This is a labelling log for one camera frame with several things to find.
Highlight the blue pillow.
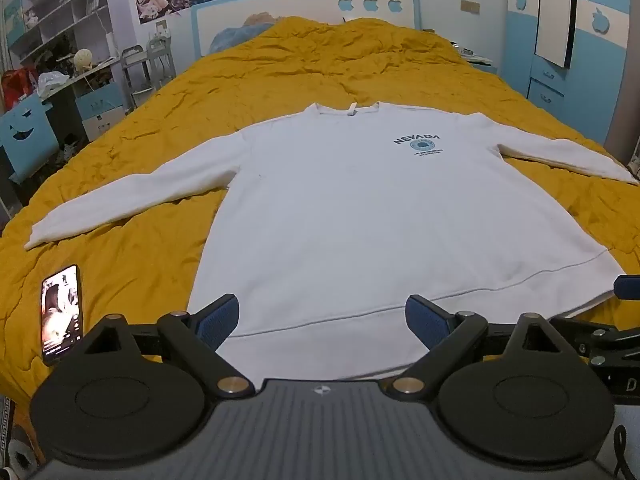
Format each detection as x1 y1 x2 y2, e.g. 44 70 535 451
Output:
207 12 281 54

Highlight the black smartphone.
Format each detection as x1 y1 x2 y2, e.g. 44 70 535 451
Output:
41 264 83 367

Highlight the mustard yellow quilt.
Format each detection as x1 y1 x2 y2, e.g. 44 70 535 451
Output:
0 16 640 411

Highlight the red bag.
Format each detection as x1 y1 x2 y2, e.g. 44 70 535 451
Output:
0 67 39 111

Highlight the blue smiley face chair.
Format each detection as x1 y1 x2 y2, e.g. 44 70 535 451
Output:
0 97 61 184

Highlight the white blue bed headboard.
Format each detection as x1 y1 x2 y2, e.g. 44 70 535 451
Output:
191 0 420 58

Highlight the black edged wardrobe mirror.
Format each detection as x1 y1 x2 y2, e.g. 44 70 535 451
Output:
533 0 579 69

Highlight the patterned floor rug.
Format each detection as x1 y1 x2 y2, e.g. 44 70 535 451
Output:
0 395 21 433

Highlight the pink toned wall poster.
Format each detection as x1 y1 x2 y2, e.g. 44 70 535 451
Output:
134 0 195 24

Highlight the white plastic bag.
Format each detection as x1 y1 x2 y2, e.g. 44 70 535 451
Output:
37 71 71 93

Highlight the white printed sweatshirt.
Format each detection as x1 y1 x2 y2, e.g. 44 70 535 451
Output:
24 101 640 381

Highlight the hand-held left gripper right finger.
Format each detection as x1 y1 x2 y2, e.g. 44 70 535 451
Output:
382 294 568 402

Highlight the blue white wardrobe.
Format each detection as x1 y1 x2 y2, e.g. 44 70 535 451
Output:
501 0 640 168

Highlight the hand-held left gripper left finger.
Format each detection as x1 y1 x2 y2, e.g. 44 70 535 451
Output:
80 293 253 402

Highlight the person's light grey clothing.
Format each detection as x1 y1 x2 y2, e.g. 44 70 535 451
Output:
597 402 640 480

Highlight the blue nightstand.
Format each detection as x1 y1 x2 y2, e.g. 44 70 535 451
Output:
462 52 499 77

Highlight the white desk with blue drawers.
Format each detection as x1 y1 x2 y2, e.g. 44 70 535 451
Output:
30 55 132 143

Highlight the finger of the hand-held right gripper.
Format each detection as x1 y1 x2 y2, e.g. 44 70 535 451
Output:
613 273 640 303
560 321 640 367

